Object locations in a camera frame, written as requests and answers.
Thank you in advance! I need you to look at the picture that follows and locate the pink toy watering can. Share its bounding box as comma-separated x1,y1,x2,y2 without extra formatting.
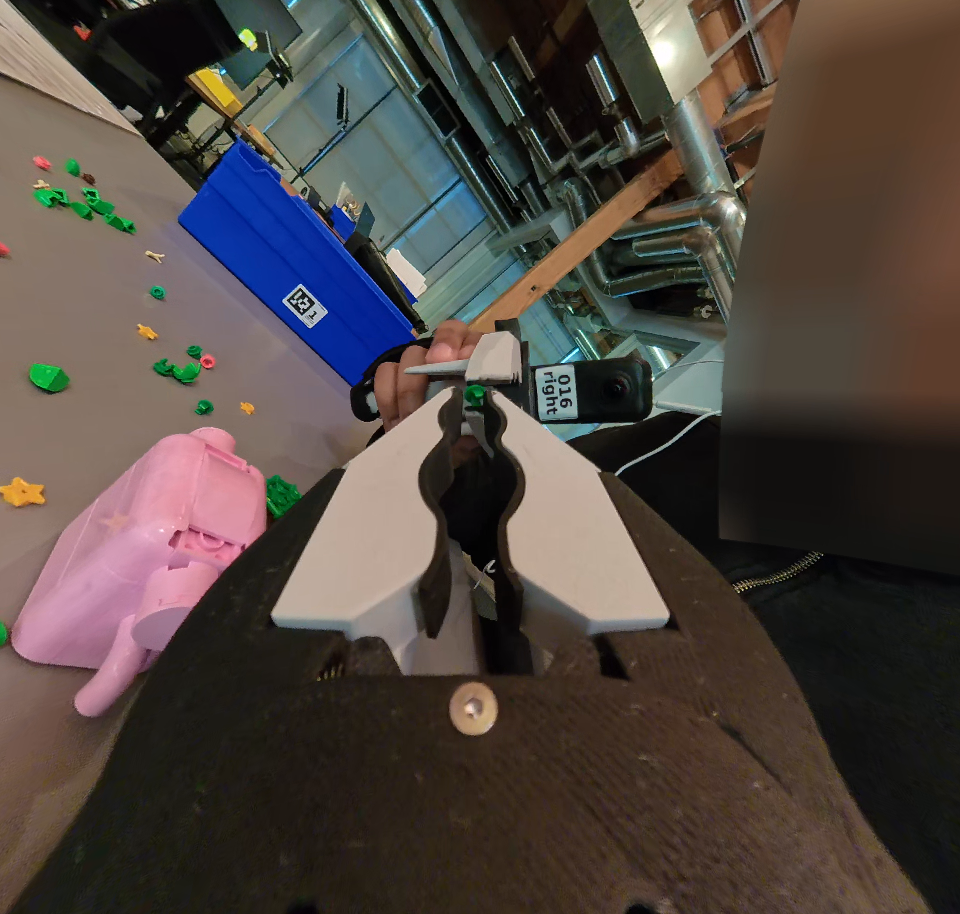
11,426,270,718

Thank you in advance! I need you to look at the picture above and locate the white cable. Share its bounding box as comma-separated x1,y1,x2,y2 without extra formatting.
615,359,727,476

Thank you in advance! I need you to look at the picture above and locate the yellow storage bin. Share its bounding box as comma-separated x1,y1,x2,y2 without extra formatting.
196,66,245,118

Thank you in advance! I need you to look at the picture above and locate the wooden beam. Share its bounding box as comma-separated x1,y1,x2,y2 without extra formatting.
468,89,777,333

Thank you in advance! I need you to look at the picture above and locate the leaflet in plastic sleeve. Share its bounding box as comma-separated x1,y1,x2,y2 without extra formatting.
0,0,144,135

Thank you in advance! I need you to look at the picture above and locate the person's right hand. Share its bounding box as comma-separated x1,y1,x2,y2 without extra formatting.
372,320,487,438

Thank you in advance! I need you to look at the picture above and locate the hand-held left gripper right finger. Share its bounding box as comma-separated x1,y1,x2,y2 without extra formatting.
486,389,671,673

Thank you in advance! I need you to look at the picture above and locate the black office chair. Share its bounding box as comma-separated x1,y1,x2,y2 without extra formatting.
352,239,429,330
90,0,245,146

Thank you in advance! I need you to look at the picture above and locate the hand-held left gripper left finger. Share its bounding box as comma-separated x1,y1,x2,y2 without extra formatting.
270,387,466,673

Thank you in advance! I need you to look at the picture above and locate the person's black jacket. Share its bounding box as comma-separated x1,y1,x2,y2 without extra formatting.
675,539,960,914

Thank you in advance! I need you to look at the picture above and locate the blue storage bin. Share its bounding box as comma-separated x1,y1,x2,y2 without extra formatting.
177,137,429,388

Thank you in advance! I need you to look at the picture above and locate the cluster of green leaves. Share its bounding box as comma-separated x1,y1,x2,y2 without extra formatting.
33,188,138,237

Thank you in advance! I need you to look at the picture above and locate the black camera tripod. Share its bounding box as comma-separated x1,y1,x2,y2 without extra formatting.
258,29,294,90

